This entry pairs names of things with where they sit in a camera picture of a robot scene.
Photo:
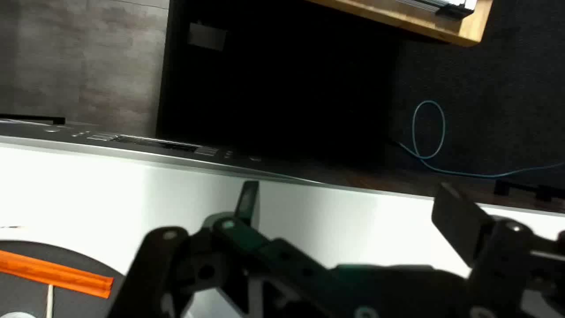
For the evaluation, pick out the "black floor mat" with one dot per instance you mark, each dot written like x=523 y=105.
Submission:
x=293 y=89

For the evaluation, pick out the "grey floor plate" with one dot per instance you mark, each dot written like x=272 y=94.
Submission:
x=207 y=36

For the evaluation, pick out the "wooden shelf board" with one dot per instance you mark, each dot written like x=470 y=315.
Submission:
x=435 y=27

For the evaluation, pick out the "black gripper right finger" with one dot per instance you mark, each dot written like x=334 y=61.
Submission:
x=512 y=266

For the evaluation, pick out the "orange chopstick wrapper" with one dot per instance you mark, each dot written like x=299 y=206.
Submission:
x=58 y=274

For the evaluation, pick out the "round dark tray white rim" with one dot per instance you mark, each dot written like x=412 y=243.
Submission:
x=76 y=306

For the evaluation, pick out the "thin wooden chopstick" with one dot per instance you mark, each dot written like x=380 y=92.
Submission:
x=50 y=303

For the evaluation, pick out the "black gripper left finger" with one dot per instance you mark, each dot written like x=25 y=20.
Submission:
x=164 y=266

